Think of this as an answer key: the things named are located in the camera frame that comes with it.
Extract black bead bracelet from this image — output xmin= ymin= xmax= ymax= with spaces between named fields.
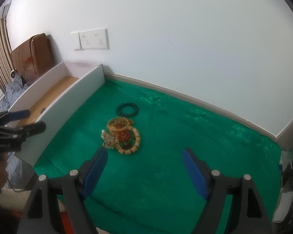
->
xmin=117 ymin=102 xmax=140 ymax=117

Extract wooden barrel bead bracelet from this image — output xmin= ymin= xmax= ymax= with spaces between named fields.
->
xmin=114 ymin=126 xmax=141 ymax=155

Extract blue grey bedding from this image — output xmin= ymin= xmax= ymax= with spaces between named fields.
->
xmin=0 ymin=74 xmax=29 ymax=113

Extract cluttered items beside table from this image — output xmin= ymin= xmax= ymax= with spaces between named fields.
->
xmin=272 ymin=150 xmax=293 ymax=233

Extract white cardboard box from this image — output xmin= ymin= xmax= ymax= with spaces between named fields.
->
xmin=9 ymin=61 xmax=105 ymax=166

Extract beige curtain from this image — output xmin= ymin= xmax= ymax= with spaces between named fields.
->
xmin=0 ymin=18 xmax=13 ymax=91

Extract brown wooden headboard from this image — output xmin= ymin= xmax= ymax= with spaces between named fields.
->
xmin=10 ymin=33 xmax=55 ymax=85

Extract gold bangle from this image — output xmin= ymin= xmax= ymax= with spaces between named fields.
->
xmin=107 ymin=117 xmax=134 ymax=133

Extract red bead ornament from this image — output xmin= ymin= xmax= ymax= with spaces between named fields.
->
xmin=117 ymin=130 xmax=131 ymax=143

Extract green satin cloth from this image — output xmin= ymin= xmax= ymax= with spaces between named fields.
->
xmin=35 ymin=80 xmax=281 ymax=233

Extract white wall switch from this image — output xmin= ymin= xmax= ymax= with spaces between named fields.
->
xmin=71 ymin=32 xmax=81 ymax=50

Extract white wall socket panel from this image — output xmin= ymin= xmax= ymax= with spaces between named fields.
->
xmin=79 ymin=28 xmax=109 ymax=50

